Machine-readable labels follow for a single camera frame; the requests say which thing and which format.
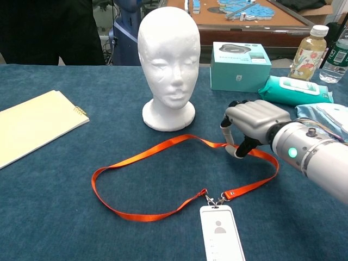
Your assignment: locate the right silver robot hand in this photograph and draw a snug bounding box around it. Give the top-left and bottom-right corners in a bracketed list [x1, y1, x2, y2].
[220, 100, 291, 159]

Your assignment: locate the white badge holder card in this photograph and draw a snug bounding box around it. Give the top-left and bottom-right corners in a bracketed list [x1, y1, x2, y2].
[200, 194, 247, 261]

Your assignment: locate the orange lanyard strap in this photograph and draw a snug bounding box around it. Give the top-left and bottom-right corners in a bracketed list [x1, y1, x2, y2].
[91, 134, 280, 222]

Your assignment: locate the white foam mannequin head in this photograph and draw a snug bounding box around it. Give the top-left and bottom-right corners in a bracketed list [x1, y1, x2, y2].
[137, 5, 201, 133]

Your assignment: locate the green wet wipes pack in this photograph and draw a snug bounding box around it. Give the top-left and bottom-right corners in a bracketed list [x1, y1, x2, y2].
[257, 75, 334, 107]

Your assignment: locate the teal product box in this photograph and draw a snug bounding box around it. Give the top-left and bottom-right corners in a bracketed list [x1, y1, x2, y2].
[209, 41, 272, 93]

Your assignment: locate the light blue wipes pack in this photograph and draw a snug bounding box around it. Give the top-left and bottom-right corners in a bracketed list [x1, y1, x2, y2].
[295, 102, 348, 145]

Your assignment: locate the yellow tea bottle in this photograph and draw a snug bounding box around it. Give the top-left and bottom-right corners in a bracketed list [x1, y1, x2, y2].
[287, 24, 330, 82]

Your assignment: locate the brown mahjong table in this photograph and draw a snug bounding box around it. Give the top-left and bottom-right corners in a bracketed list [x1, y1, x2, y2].
[163, 0, 338, 59]

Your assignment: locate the clear water bottle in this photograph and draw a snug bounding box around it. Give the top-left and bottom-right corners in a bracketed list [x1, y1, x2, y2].
[319, 27, 348, 84]

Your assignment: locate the blue mahjong tile layout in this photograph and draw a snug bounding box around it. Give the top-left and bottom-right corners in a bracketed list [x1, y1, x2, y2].
[191, 0, 275, 21]

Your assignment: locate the brown cardboard box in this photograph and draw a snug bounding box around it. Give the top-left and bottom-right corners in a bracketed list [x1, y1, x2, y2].
[299, 4, 343, 25]

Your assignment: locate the blue machine base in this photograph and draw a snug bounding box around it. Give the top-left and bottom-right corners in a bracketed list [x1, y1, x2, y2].
[108, 0, 164, 66]

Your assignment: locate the blue felt table cover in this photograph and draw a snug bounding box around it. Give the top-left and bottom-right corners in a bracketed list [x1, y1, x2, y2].
[0, 64, 348, 261]

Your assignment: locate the cream spiral notebook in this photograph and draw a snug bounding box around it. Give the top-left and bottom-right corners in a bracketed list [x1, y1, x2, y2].
[0, 90, 90, 170]

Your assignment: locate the person in black clothes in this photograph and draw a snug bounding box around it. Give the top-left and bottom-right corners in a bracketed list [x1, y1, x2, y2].
[0, 0, 106, 66]

